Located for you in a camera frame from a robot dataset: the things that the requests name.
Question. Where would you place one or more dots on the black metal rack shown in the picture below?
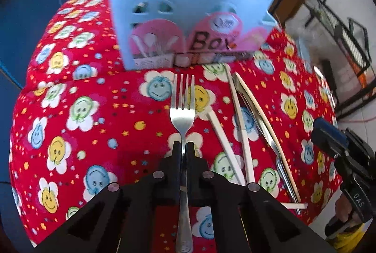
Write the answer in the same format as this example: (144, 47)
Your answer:
(367, 44)

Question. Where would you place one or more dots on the white chopstick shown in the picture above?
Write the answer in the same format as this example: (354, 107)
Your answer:
(223, 144)
(239, 121)

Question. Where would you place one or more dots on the orange plastic sheet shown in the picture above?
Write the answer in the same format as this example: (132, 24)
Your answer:
(362, 74)

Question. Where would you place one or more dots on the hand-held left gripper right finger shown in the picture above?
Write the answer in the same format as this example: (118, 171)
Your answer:
(192, 159)

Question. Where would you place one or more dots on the short white stick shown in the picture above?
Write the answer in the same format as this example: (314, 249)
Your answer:
(296, 206)

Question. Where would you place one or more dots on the person's right hand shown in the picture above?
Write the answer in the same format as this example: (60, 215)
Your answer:
(343, 209)

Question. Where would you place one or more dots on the red printed blanket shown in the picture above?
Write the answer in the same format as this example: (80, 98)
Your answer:
(88, 123)

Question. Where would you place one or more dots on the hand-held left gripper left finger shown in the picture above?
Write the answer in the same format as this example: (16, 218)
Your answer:
(176, 159)

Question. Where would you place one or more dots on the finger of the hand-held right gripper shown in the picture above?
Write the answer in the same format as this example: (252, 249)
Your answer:
(329, 134)

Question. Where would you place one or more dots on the silver metal fork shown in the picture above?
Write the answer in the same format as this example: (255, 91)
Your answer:
(182, 118)

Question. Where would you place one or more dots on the wooden chopstick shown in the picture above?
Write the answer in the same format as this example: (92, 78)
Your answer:
(290, 179)

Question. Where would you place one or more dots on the silver metal knife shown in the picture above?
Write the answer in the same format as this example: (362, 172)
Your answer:
(258, 123)

